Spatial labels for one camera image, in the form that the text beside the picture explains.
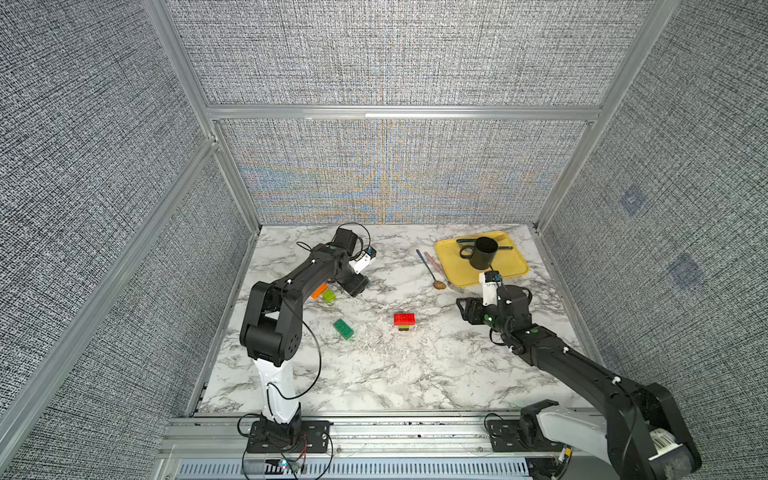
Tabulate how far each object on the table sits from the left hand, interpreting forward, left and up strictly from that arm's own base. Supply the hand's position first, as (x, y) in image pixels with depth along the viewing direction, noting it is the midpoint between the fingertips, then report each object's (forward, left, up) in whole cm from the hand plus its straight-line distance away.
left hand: (358, 278), depth 96 cm
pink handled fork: (+6, -29, -6) cm, 30 cm away
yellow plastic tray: (+11, -56, -9) cm, 57 cm away
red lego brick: (-14, -14, -3) cm, 20 cm away
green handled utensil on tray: (+12, -40, +1) cm, 42 cm away
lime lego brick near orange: (-2, +10, -7) cm, 13 cm away
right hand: (-10, -32, +5) cm, 34 cm away
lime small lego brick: (-14, -14, -7) cm, 21 cm away
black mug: (+8, -42, -1) cm, 43 cm away
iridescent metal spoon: (+1, -27, -7) cm, 28 cm away
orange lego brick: (0, +14, -7) cm, 15 cm away
